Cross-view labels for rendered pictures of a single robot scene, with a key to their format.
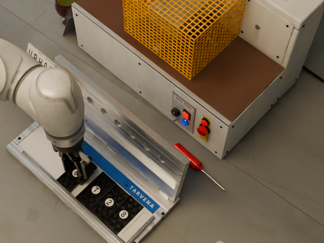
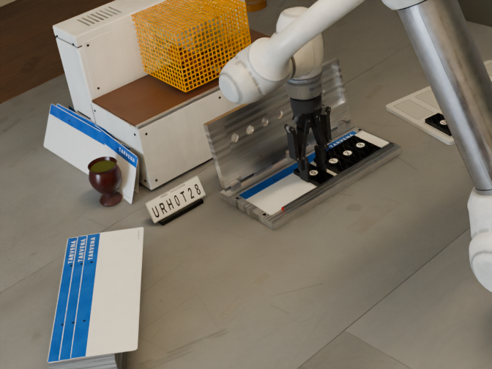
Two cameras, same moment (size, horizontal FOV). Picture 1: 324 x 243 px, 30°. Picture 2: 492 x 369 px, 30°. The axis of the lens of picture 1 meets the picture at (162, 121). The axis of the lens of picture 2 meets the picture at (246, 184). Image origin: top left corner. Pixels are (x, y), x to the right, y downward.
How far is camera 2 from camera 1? 2.16 m
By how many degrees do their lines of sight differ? 54
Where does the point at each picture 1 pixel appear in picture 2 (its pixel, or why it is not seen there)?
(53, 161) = (296, 191)
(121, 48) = (199, 107)
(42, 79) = (294, 13)
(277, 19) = not seen: outside the picture
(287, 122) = not seen: hidden behind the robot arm
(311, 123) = not seen: hidden behind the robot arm
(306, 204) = (353, 72)
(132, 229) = (375, 140)
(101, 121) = (267, 138)
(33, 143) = (271, 206)
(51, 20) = (106, 213)
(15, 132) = (252, 227)
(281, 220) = (367, 83)
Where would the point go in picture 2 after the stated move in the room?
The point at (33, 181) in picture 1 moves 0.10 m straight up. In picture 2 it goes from (314, 210) to (310, 176)
